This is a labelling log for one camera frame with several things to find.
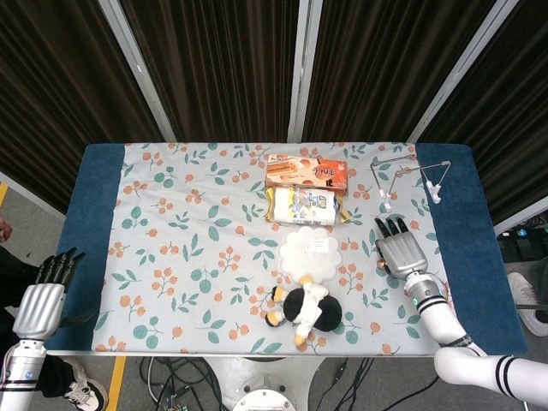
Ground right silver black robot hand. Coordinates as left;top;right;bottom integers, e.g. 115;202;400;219
374;216;430;281

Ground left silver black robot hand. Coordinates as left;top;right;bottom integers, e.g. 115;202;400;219
11;247;86;343

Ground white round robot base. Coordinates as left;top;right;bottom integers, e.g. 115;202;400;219
205;355;331;411

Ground bystander black trouser leg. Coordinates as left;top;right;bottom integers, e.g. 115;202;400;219
0;243;76;402

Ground white flower-shaped plastic lid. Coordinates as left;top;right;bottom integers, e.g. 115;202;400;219
276;226;342;283

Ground black and white sneaker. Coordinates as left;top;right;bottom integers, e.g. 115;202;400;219
63;359;108;411

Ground black plush toy white coat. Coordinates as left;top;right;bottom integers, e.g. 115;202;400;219
264;275;343;348

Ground blue table cover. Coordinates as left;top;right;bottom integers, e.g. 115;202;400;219
45;143;528;356

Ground yellow snack bag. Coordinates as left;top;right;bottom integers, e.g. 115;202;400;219
264;186;350;227

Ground black device blue lights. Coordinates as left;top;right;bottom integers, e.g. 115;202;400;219
497;223;548;243

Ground white shoe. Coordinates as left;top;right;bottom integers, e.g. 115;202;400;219
507;271;548;337

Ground orange biscuit box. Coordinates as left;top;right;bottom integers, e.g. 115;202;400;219
265;153;350;192

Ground floral printed tablecloth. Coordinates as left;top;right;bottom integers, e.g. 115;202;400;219
92;141;459;356

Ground dark pleated curtain panel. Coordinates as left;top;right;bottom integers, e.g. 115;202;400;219
303;0;500;143
0;0;166;215
122;0;301;142
421;0;548;223

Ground metal wire stand white feet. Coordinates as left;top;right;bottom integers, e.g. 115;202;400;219
369;154;452;211

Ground white metal partition post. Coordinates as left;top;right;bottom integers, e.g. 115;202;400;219
287;0;323;143
408;0;521;145
97;0;176;145
494;196;548;235

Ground black floor cables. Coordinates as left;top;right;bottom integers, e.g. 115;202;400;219
139;355;438;411

